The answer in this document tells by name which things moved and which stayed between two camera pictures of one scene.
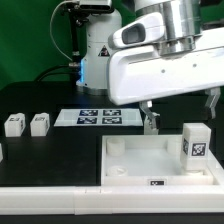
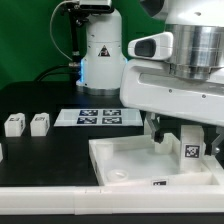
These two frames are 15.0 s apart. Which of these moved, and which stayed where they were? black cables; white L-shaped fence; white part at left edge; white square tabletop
Moved: white square tabletop
Stayed: black cables; white L-shaped fence; white part at left edge
